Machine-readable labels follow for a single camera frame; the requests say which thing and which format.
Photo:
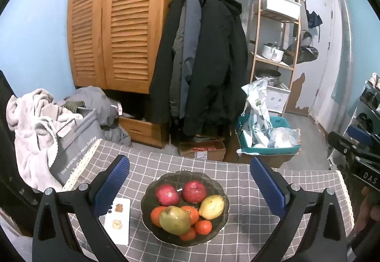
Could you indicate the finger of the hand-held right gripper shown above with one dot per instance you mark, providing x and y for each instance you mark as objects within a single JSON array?
[
  {"x": 359, "y": 132},
  {"x": 341, "y": 141}
]

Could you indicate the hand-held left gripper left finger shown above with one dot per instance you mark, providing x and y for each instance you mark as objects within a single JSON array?
[{"x": 111, "y": 187}]

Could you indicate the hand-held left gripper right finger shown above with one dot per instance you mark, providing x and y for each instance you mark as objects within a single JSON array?
[{"x": 268, "y": 187}]

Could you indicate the orange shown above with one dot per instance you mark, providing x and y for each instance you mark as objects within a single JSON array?
[
  {"x": 191, "y": 213},
  {"x": 156, "y": 216}
]

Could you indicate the pinkish red apple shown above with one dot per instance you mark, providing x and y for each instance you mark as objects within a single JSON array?
[{"x": 167, "y": 194}]

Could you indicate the yellow-green pear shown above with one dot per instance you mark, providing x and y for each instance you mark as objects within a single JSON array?
[
  {"x": 211, "y": 207},
  {"x": 175, "y": 220}
]

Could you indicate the dark green fluted bowl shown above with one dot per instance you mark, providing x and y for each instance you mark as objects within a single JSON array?
[{"x": 175, "y": 177}]

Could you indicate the dark red apple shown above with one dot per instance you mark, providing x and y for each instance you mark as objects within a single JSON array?
[{"x": 194, "y": 191}]

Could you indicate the small tangerine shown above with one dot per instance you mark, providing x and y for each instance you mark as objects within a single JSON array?
[
  {"x": 187, "y": 233},
  {"x": 204, "y": 227}
]

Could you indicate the person's right hand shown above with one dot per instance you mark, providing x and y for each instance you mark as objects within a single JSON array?
[{"x": 363, "y": 211}]

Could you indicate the teal plastic basket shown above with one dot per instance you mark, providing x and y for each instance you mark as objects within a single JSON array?
[{"x": 267, "y": 149}]

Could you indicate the white smartphone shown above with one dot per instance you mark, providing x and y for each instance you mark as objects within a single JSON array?
[{"x": 117, "y": 232}]

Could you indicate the grey checked tablecloth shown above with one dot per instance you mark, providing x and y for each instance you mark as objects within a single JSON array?
[{"x": 237, "y": 220}]

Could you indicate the clear plastic bag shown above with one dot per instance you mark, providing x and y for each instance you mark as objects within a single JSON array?
[{"x": 283, "y": 137}]

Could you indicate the grey fabric storage bag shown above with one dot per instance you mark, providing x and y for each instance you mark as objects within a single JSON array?
[{"x": 77, "y": 146}]

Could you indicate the shoe rack with shoes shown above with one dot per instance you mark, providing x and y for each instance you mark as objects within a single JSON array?
[{"x": 374, "y": 81}]

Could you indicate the wooden drawer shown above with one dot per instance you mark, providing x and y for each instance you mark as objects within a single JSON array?
[{"x": 142, "y": 130}]

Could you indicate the small flat cardboard box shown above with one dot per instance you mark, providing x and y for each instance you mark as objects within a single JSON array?
[{"x": 204, "y": 150}]

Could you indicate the white printed rice bag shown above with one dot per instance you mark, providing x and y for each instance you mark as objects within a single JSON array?
[{"x": 258, "y": 113}]

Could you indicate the pale door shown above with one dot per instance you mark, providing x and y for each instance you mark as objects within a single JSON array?
[{"x": 320, "y": 57}]

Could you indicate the grey clothes pile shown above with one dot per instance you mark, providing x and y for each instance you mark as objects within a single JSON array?
[{"x": 95, "y": 101}]

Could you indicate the steel pot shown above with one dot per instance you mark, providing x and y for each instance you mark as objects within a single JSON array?
[{"x": 268, "y": 75}]

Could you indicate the dark hanging bag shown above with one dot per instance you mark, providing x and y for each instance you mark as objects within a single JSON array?
[{"x": 305, "y": 48}]

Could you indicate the black panel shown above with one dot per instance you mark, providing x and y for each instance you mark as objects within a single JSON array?
[{"x": 12, "y": 146}]

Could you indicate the black jacket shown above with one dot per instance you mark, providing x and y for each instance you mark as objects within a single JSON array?
[{"x": 160, "y": 78}]

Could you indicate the navy folded umbrella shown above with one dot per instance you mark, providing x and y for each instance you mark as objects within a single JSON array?
[{"x": 314, "y": 20}]

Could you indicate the black hooded coat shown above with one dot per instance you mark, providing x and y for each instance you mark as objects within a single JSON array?
[{"x": 219, "y": 72}]

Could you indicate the wooden shelf rack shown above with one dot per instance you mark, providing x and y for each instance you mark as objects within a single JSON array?
[{"x": 255, "y": 42}]

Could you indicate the white storage box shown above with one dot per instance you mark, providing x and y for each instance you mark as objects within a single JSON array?
[{"x": 282, "y": 5}]

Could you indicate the grey jacket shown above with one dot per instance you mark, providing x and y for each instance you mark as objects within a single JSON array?
[{"x": 190, "y": 51}]

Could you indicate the wooden louvered wardrobe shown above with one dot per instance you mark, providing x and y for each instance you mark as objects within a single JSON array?
[{"x": 118, "y": 27}]

